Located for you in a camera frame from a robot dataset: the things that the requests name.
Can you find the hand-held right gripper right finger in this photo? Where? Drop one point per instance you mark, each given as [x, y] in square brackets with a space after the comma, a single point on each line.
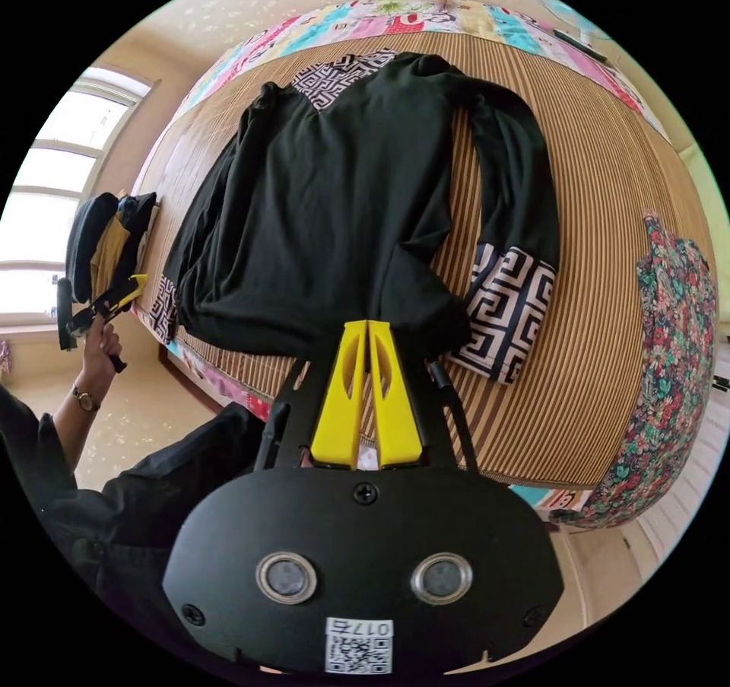
[396, 424]

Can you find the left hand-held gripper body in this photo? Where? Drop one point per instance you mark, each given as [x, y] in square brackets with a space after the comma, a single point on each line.
[91, 313]

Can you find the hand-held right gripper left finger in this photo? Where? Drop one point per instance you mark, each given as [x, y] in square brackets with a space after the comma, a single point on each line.
[336, 419]

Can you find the black long sleeve patterned cuffs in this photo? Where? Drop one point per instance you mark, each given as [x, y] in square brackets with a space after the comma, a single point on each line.
[342, 202]

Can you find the person's left forearm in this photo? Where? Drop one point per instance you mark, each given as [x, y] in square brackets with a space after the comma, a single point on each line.
[77, 424]

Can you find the person's left hand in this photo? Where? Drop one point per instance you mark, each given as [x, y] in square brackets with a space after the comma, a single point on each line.
[100, 356]

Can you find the pile of clothes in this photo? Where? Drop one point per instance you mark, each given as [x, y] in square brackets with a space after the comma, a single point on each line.
[97, 230]

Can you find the window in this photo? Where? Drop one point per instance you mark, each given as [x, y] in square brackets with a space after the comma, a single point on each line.
[51, 185]

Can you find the person's body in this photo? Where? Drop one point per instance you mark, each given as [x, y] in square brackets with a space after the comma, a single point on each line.
[114, 527]

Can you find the floral rolled blanket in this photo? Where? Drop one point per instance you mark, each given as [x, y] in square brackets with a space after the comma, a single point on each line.
[667, 367]

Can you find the bed with striped woven mat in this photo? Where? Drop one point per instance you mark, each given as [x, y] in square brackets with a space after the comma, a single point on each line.
[599, 213]

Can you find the black remote control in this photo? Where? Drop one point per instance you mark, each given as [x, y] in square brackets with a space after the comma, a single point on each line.
[580, 45]

